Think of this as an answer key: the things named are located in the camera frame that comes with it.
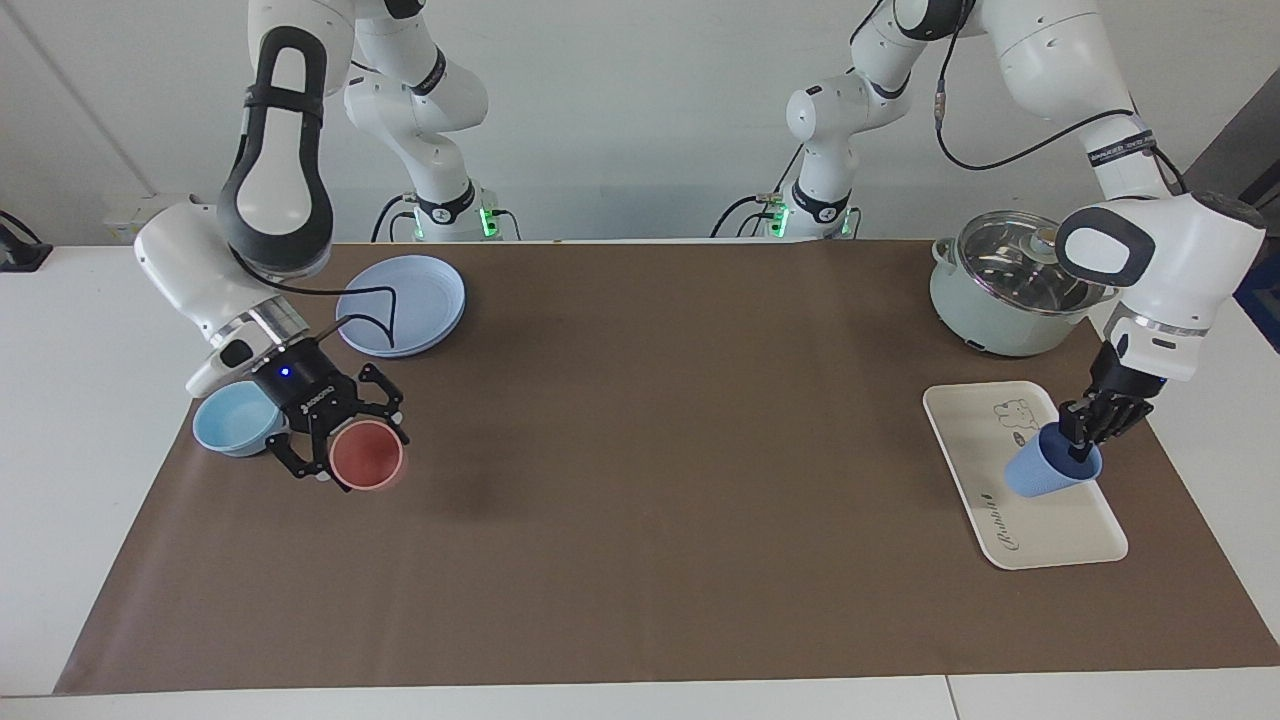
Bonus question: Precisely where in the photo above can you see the cream rabbit print tray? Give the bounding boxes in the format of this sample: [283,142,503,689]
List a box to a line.
[921,379,1130,572]

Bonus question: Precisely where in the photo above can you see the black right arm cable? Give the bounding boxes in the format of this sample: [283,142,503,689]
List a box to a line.
[228,244,400,347]

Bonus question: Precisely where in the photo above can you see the white wall power strip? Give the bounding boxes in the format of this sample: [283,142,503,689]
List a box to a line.
[104,194,191,245]

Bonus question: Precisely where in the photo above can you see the black right base cables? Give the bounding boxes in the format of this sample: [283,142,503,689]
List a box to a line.
[369,194,521,243]

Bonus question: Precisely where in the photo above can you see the green pot with glass lid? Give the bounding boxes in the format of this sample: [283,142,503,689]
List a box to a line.
[927,209,1122,359]

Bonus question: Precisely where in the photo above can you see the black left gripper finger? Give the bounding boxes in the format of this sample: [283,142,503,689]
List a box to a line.
[1057,396,1105,465]
[1100,398,1153,446]

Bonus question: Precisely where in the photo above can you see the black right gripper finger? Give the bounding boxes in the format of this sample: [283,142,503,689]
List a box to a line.
[354,364,410,447]
[264,416,338,485]

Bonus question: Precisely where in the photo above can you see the black left base cables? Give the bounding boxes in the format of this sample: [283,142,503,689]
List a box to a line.
[709,145,863,241]

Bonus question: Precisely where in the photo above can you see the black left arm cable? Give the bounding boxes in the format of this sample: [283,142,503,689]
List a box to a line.
[846,0,1191,199]

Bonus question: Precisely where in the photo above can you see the black stand leg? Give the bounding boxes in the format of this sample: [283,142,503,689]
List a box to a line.
[1240,160,1280,216]

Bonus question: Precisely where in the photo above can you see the blue plastic cup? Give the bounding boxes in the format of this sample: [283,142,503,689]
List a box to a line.
[1002,421,1104,500]

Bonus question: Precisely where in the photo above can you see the black clamp object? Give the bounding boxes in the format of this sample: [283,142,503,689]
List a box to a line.
[0,209,54,274]

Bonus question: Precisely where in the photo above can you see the pink plastic cup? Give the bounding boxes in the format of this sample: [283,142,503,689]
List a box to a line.
[327,419,405,493]

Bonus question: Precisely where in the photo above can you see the brown table mat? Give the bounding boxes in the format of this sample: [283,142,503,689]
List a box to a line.
[52,239,1280,697]

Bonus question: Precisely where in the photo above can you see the light blue bowl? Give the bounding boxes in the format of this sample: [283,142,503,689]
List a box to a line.
[191,379,288,459]

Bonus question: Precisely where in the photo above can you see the black base cables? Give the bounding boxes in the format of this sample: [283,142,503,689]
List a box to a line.
[709,145,863,241]
[369,194,521,243]

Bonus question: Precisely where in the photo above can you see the pale blue plate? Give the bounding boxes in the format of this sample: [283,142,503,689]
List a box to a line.
[334,254,468,360]

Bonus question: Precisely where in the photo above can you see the blue box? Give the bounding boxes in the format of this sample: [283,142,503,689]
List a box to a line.
[1233,250,1280,353]

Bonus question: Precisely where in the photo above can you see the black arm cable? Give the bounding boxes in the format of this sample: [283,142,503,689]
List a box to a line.
[846,0,1191,199]
[228,244,400,347]

